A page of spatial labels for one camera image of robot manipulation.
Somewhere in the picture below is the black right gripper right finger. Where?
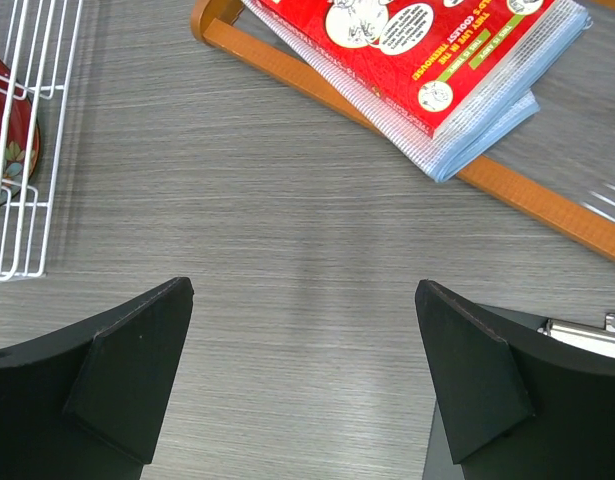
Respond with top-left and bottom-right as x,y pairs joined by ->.
415,279 -> 615,480

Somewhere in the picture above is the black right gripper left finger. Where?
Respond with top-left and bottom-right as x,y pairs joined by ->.
0,277 -> 193,479

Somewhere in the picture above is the red floral plate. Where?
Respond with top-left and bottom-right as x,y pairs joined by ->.
0,59 -> 32,205

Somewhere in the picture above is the orange wooden shelf rack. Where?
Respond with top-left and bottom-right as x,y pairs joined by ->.
190,1 -> 615,262

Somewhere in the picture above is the black clipboard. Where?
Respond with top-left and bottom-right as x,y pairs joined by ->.
422,302 -> 615,480

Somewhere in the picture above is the blue mesh zip pouch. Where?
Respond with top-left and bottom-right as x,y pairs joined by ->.
245,1 -> 590,182

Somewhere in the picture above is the red comic book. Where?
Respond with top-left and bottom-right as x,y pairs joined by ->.
256,0 -> 555,138

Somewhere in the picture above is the white wire dish rack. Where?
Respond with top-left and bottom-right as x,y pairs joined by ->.
0,1 -> 83,283

